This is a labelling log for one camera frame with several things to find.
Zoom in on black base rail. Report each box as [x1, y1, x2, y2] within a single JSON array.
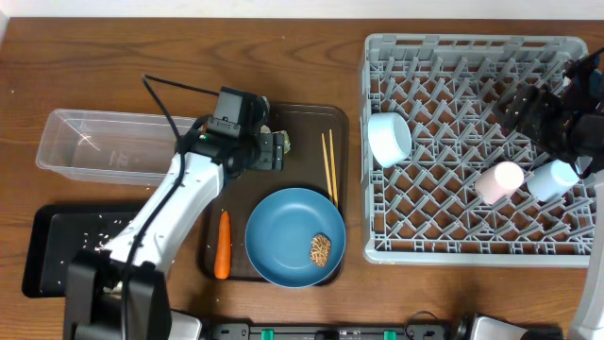
[[200, 323, 470, 340]]

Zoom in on pink cup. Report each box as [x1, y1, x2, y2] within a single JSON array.
[[475, 161, 525, 205]]

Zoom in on clear plastic bin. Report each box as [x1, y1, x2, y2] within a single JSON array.
[[36, 109, 176, 187]]

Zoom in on dark brown serving tray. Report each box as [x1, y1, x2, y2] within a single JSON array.
[[197, 102, 349, 281]]

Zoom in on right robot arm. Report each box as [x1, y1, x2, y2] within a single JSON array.
[[495, 49, 603, 339]]

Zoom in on white rice pile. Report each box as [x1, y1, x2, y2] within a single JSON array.
[[40, 212, 138, 297]]

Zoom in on green foil wrapper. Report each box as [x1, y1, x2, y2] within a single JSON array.
[[260, 125, 291, 154]]

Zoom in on light blue cup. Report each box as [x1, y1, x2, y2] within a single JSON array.
[[527, 160, 579, 202]]

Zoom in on light blue bowl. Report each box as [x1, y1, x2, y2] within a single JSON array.
[[368, 112, 412, 168]]

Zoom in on blue plate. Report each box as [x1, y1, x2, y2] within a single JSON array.
[[244, 188, 346, 288]]

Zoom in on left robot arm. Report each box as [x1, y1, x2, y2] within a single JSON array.
[[63, 124, 286, 339]]

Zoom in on right wooden chopstick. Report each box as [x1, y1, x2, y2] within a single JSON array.
[[329, 129, 339, 208]]

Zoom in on black waste tray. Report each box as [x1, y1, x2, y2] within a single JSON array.
[[22, 201, 143, 298]]

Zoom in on orange carrot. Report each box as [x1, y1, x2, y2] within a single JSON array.
[[214, 211, 232, 280]]

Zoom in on brown mushroom piece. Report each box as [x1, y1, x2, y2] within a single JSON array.
[[310, 233, 331, 267]]

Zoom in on grey dishwasher rack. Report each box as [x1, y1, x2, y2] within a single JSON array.
[[361, 33, 596, 267]]

